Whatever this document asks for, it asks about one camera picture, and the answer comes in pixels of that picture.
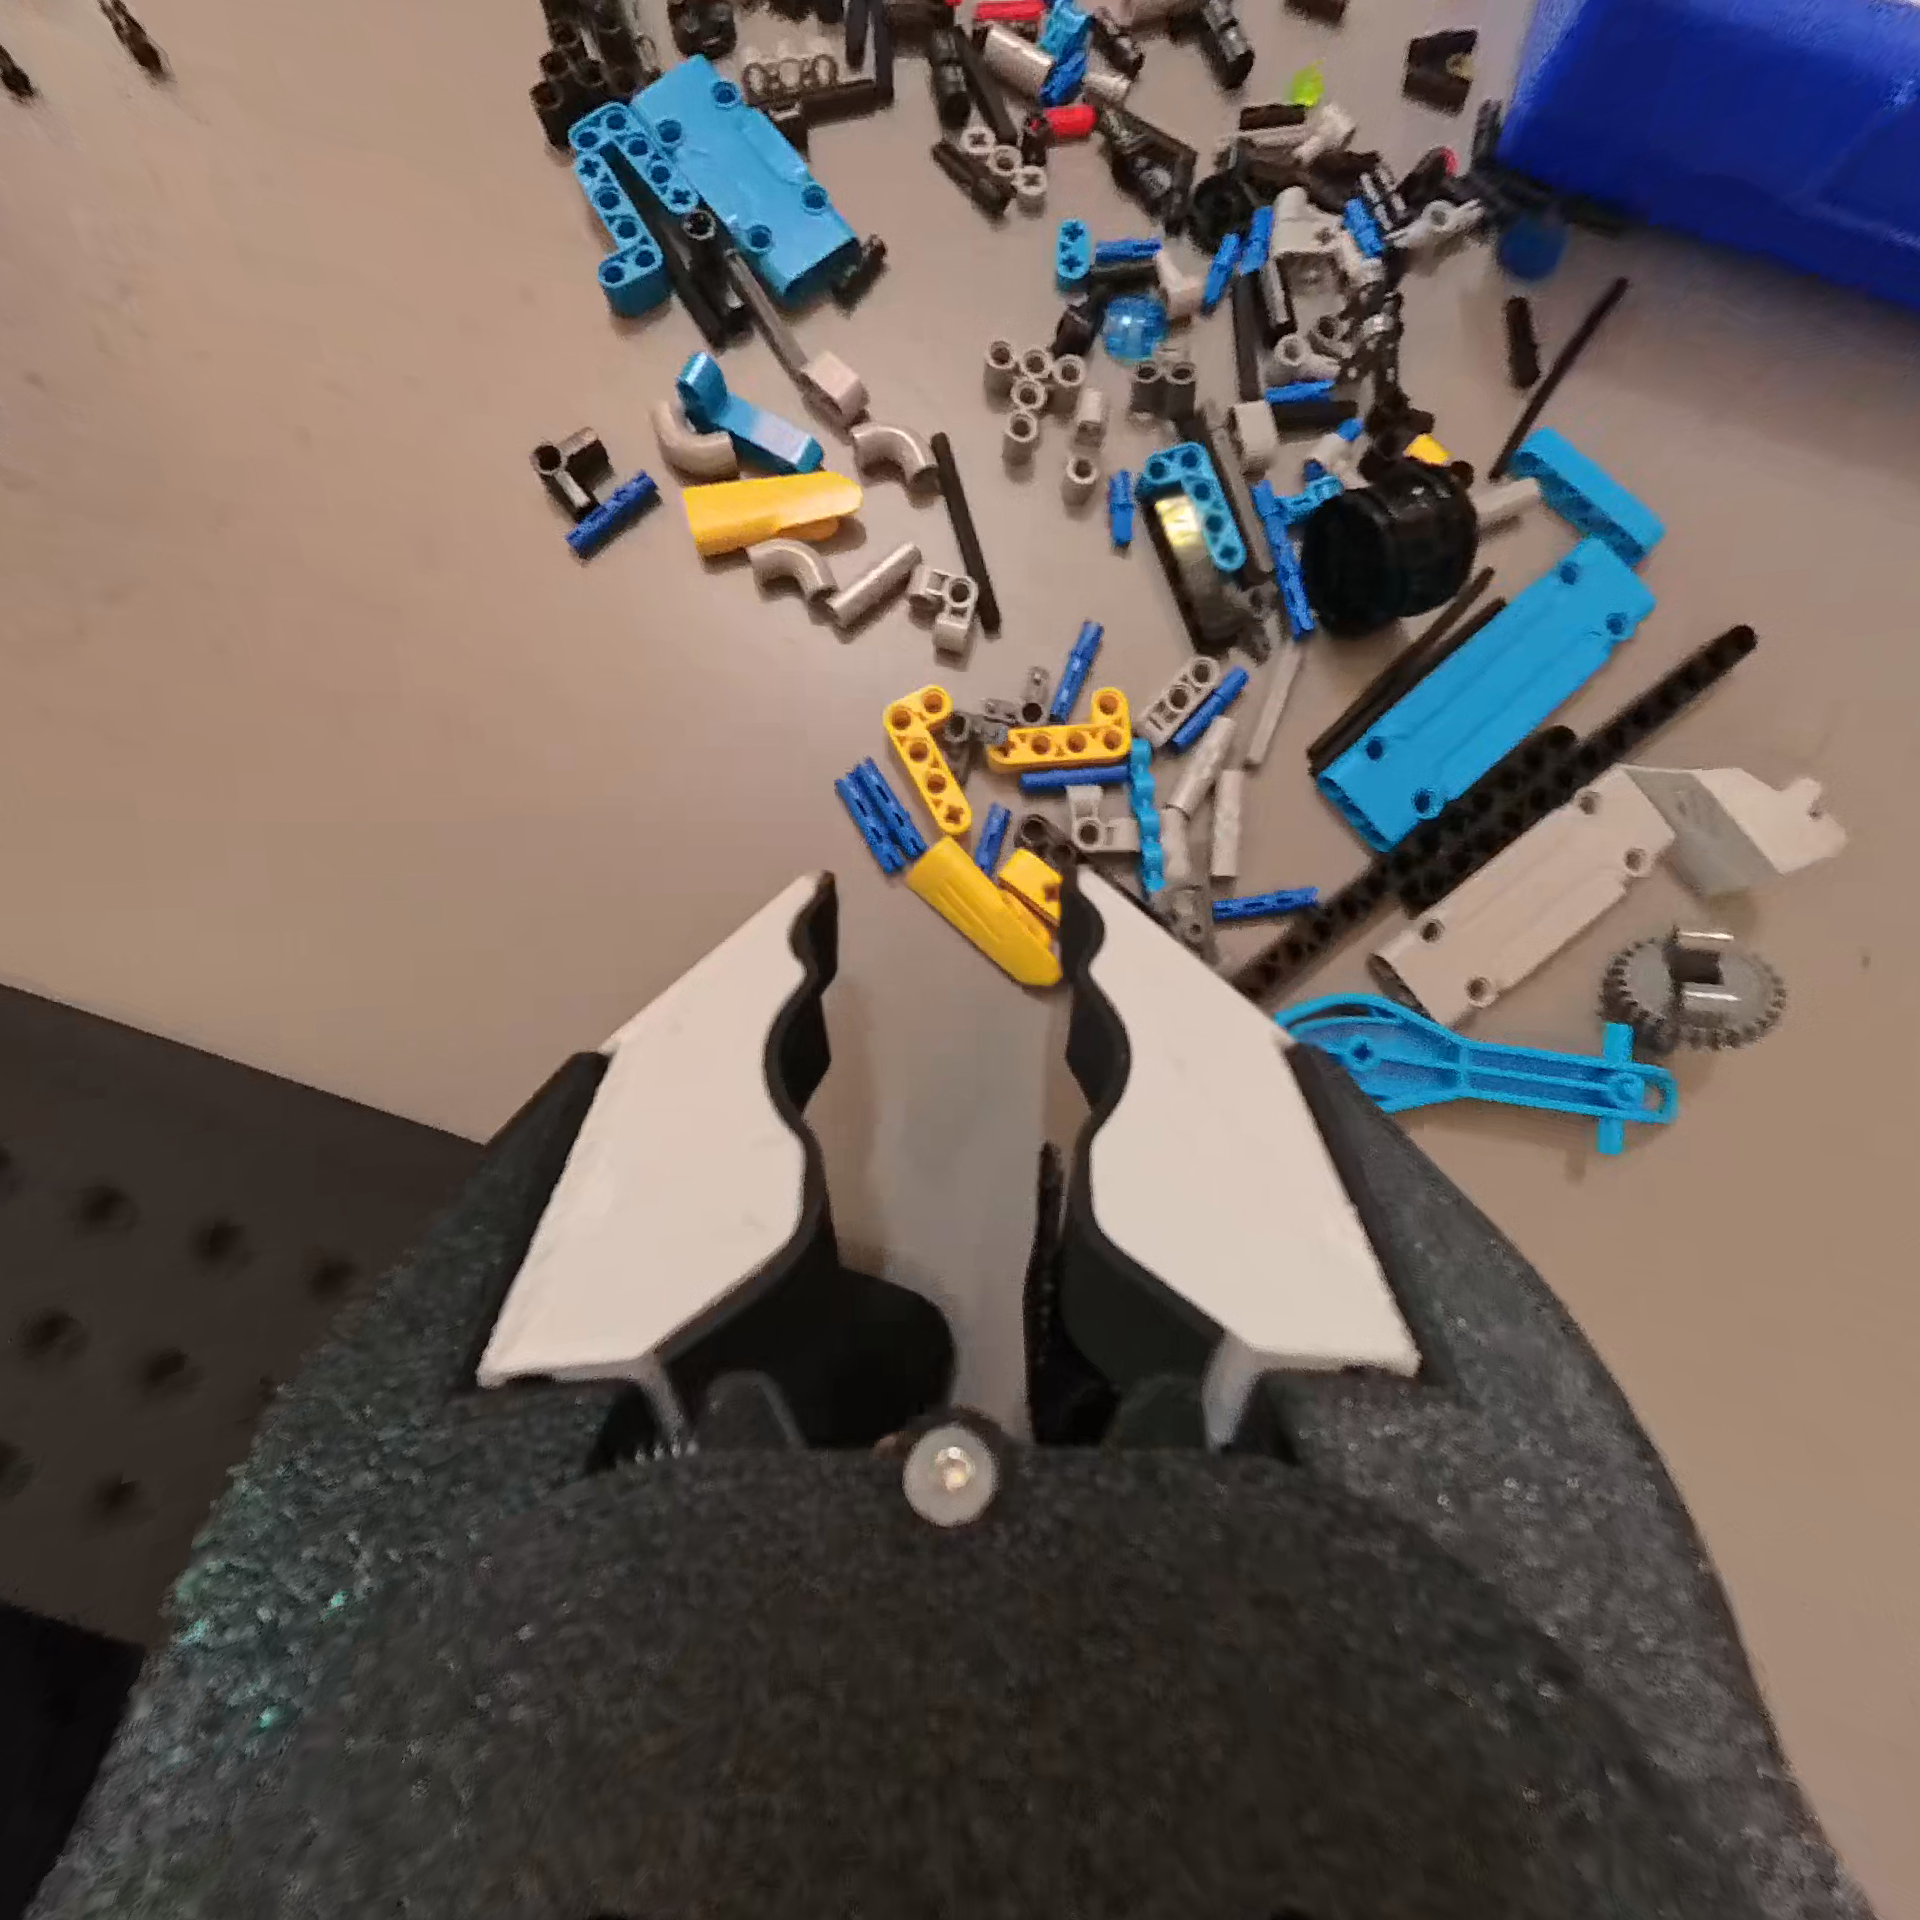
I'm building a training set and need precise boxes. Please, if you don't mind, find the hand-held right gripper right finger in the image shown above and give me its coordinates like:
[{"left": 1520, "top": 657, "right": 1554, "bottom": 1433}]
[{"left": 1024, "top": 867, "right": 1422, "bottom": 1448}]

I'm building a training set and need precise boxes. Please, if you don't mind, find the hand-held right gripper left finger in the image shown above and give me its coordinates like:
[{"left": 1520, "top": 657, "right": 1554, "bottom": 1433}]
[{"left": 473, "top": 873, "right": 959, "bottom": 1453}]

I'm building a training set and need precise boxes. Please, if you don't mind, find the pile of building brick pieces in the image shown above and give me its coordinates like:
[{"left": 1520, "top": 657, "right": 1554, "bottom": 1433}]
[{"left": 525, "top": 0, "right": 1853, "bottom": 1158}]

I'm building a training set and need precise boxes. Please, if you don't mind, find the grey desk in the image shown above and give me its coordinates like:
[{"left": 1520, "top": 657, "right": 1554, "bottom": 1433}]
[{"left": 0, "top": 0, "right": 1920, "bottom": 1920}]

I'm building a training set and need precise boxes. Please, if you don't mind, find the light blue separator tool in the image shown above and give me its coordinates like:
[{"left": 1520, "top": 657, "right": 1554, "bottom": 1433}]
[{"left": 1274, "top": 990, "right": 1681, "bottom": 1158}]

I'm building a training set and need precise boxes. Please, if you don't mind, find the yellow curved panel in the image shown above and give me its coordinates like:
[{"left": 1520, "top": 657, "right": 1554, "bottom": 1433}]
[
  {"left": 683, "top": 472, "right": 866, "bottom": 562},
  {"left": 903, "top": 835, "right": 1069, "bottom": 990}
]

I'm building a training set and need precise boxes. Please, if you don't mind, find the white flat panel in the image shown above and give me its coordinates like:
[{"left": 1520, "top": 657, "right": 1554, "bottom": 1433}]
[{"left": 1373, "top": 766, "right": 1679, "bottom": 1033}]

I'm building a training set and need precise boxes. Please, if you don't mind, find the grey gear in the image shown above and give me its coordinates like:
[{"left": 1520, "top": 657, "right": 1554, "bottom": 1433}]
[{"left": 1597, "top": 927, "right": 1789, "bottom": 1056}]

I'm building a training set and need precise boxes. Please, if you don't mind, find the long light blue panel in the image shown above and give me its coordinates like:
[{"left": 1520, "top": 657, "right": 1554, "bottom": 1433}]
[{"left": 1308, "top": 538, "right": 1661, "bottom": 857}]

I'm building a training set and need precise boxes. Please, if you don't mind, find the white angled piece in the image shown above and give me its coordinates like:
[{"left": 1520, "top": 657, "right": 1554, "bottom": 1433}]
[{"left": 1624, "top": 766, "right": 1852, "bottom": 902}]

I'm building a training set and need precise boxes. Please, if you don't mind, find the long black beam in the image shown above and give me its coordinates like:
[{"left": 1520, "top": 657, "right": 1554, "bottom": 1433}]
[{"left": 1228, "top": 623, "right": 1760, "bottom": 1010}]

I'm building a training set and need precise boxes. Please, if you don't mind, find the black wheel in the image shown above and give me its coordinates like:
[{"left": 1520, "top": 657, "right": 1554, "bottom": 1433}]
[{"left": 1300, "top": 454, "right": 1483, "bottom": 641}]

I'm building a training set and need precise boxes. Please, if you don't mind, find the light blue angled liftarm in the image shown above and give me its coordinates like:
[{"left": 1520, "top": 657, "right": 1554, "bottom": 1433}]
[{"left": 568, "top": 101, "right": 710, "bottom": 320}]

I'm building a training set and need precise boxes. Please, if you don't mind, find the light blue curved panel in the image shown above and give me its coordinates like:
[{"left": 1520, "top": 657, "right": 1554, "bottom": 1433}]
[{"left": 631, "top": 57, "right": 869, "bottom": 308}]

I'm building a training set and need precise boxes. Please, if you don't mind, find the blue plastic bin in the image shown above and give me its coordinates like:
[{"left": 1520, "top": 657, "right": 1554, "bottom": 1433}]
[{"left": 1492, "top": 0, "right": 1920, "bottom": 318}]

